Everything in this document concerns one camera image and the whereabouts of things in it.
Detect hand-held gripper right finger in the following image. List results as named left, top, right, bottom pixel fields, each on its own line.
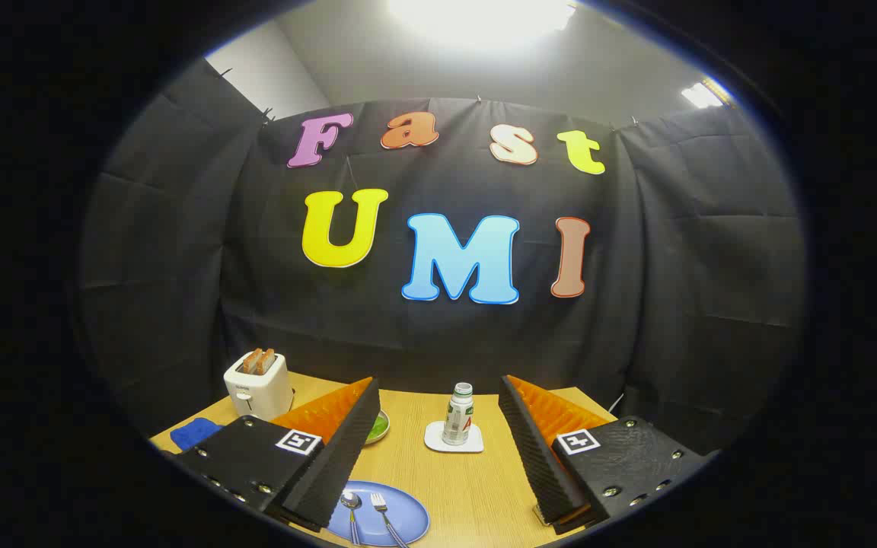
left=498, top=374, right=713, bottom=536

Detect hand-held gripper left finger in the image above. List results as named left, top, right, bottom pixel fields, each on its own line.
left=172, top=376, right=382, bottom=534

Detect spoon with blue checked handle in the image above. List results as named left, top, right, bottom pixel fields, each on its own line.
left=340, top=492, right=364, bottom=546

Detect fork with blue checked handle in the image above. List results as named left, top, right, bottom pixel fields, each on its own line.
left=370, top=492, right=409, bottom=548

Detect blue round plate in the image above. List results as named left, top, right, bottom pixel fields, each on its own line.
left=327, top=480, right=430, bottom=547

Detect white drink bottle green label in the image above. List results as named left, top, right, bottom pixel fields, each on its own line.
left=442, top=382, right=475, bottom=447

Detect white square coaster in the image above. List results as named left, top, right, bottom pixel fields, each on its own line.
left=424, top=421, right=485, bottom=454

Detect white toaster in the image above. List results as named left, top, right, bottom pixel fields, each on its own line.
left=224, top=352, right=295, bottom=422

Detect blue folded cloth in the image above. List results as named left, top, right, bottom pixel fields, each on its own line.
left=170, top=416, right=224, bottom=451

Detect small ceiling light panel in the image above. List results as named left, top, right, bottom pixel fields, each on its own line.
left=681, top=76, right=732, bottom=109

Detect large ceiling light panel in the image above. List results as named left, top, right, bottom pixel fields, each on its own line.
left=385, top=0, right=578, bottom=48

